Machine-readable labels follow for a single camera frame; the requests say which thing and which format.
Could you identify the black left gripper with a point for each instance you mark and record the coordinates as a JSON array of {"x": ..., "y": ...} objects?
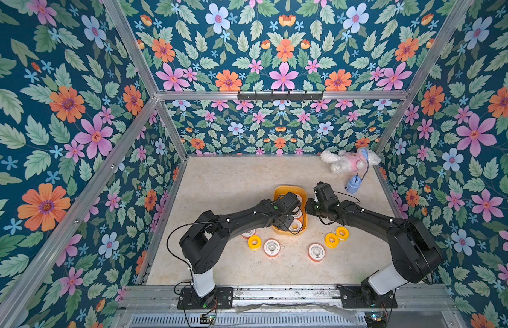
[{"x": 289, "y": 219}]

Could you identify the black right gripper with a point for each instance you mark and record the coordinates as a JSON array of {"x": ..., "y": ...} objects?
[{"x": 313, "y": 206}]

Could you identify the yellow plastic storage box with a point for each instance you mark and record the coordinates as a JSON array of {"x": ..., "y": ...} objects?
[{"x": 302, "y": 195}]

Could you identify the orange white tape roll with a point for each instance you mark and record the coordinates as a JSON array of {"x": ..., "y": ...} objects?
[
  {"x": 296, "y": 226},
  {"x": 272, "y": 248},
  {"x": 248, "y": 234},
  {"x": 316, "y": 252},
  {"x": 298, "y": 214}
]

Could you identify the yellow tape roll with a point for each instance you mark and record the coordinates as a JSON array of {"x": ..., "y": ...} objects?
[
  {"x": 332, "y": 240},
  {"x": 341, "y": 234},
  {"x": 254, "y": 243}
]

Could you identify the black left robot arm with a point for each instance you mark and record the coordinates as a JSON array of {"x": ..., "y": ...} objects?
[{"x": 204, "y": 242}]

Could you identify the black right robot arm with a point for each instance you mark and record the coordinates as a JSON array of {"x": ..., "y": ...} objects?
[{"x": 415, "y": 254}]

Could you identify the white plush toy pink shirt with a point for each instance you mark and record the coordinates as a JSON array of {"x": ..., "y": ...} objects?
[{"x": 344, "y": 162}]

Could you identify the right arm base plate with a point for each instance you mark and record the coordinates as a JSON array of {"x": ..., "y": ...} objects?
[{"x": 355, "y": 297}]

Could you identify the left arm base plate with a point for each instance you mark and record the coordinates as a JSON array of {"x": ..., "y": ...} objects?
[{"x": 221, "y": 298}]

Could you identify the black wall hook rail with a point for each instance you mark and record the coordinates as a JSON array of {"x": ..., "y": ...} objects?
[{"x": 280, "y": 96}]

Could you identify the aluminium front rail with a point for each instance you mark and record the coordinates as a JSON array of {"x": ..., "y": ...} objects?
[{"x": 411, "y": 297}]

